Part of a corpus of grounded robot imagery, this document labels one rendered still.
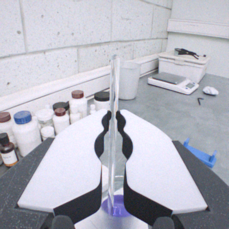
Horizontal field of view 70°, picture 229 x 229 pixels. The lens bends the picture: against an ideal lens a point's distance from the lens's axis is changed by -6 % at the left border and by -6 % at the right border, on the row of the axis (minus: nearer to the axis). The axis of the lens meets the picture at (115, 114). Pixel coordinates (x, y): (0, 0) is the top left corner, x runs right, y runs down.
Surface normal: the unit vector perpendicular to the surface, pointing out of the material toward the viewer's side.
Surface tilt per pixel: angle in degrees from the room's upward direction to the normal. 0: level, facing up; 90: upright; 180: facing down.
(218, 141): 0
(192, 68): 93
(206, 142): 0
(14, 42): 90
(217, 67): 90
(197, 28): 90
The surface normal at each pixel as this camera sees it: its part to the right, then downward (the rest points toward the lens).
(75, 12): 0.81, 0.31
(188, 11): -0.58, 0.36
